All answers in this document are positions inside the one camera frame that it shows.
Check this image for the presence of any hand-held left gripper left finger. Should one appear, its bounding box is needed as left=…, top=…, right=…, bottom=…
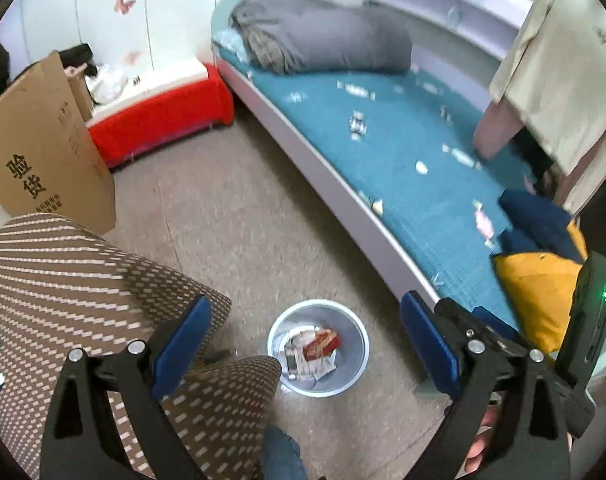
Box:
left=39, top=294, right=213, bottom=480

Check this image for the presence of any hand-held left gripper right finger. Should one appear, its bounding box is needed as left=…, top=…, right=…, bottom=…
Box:
left=400, top=291, right=571, bottom=480

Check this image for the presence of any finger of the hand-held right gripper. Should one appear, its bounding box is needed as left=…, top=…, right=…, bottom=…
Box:
left=435, top=297, right=526, bottom=358

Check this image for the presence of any silver waste bin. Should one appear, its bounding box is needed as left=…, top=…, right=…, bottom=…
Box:
left=267, top=300, right=371, bottom=397

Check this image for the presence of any red wrapper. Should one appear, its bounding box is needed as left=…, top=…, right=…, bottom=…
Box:
left=303, top=329, right=341, bottom=361

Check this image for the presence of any white paper wrapper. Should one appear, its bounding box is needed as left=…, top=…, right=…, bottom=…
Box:
left=283, top=330, right=336, bottom=382

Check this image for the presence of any person's right hand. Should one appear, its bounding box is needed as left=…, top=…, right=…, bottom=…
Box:
left=463, top=400, right=506, bottom=476

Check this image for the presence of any yellow pillow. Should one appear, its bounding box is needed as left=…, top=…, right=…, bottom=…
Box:
left=492, top=220, right=591, bottom=356

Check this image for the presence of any round table with dotted tablecloth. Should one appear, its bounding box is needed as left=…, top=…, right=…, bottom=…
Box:
left=0, top=212, right=284, bottom=480

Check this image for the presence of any navy cloth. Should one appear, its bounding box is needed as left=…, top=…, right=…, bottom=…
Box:
left=498, top=187, right=574, bottom=261

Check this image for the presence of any person's leg in jeans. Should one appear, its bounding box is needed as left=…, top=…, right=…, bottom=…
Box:
left=260, top=425, right=309, bottom=480

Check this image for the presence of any teal bed sheet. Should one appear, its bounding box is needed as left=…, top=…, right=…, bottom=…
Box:
left=212, top=30, right=584, bottom=351

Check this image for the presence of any large cardboard box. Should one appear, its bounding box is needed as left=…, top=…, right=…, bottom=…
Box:
left=0, top=50, right=116, bottom=235

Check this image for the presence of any red bench with white top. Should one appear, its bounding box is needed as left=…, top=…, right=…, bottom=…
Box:
left=86, top=57, right=235, bottom=168

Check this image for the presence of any beige hanging garment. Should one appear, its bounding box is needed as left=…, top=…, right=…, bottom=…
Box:
left=489, top=0, right=606, bottom=216

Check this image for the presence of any light blue bunk bed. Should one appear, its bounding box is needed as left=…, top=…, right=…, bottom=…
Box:
left=210, top=0, right=606, bottom=401

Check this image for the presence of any white crumpled plastic bag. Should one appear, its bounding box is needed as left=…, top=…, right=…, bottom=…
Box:
left=86, top=62, right=129, bottom=106

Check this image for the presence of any plaid pillow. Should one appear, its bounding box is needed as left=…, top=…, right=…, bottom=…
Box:
left=243, top=30, right=284, bottom=72

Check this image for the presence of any black bag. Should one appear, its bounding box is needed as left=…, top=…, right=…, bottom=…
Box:
left=58, top=44, right=94, bottom=68

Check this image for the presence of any grey blanket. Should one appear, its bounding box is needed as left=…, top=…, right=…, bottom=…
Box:
left=230, top=0, right=414, bottom=75

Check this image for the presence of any white wardrobe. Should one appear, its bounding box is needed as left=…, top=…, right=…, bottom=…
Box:
left=0, top=0, right=264, bottom=91

